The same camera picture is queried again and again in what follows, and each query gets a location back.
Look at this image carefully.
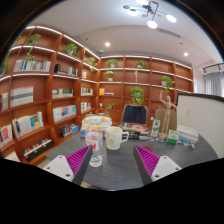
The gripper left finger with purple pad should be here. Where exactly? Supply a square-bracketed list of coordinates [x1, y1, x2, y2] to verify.
[44, 145, 93, 185]

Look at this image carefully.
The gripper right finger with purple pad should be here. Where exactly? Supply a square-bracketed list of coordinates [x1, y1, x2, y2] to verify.
[133, 145, 181, 185]

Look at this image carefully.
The clear plastic water bottle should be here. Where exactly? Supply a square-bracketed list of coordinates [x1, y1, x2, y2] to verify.
[85, 122, 103, 167]

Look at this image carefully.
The red round coaster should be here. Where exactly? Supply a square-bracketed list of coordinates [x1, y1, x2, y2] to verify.
[143, 147, 153, 152]

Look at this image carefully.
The wooden artist mannequin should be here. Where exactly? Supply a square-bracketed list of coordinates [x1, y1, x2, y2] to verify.
[159, 95, 178, 140]

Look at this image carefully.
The tall green white carton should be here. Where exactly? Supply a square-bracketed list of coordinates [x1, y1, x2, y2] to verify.
[151, 119, 160, 137]

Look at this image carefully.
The green and white box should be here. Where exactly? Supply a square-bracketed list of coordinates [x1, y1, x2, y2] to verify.
[167, 130, 179, 144]

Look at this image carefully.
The black book with orange disc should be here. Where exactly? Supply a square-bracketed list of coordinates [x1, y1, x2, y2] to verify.
[119, 122, 147, 134]

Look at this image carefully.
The white ceramic mug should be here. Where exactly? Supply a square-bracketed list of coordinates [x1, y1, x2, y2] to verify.
[106, 126, 129, 150]

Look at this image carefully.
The stack of white boxes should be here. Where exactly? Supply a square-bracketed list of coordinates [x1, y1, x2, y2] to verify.
[177, 125, 199, 144]

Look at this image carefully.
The stack of colourful books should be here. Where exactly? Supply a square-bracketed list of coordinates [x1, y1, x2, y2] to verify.
[80, 114, 112, 138]

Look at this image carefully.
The black office chair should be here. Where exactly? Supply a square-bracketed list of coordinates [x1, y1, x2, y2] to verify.
[121, 104, 148, 126]

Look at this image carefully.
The potted green plant on shelf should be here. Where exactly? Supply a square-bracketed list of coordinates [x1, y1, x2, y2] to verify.
[130, 87, 145, 105]

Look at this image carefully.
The white partition board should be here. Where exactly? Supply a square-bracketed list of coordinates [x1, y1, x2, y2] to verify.
[177, 93, 224, 158]

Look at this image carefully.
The grey window curtain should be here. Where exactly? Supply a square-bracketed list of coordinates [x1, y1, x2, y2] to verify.
[204, 72, 224, 97]

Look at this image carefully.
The ceiling chandelier lamp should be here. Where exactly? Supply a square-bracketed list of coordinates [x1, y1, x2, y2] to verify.
[123, 0, 177, 29]

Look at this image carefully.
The orange wooden bookshelf wall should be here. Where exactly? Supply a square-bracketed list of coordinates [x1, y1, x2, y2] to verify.
[0, 25, 193, 165]

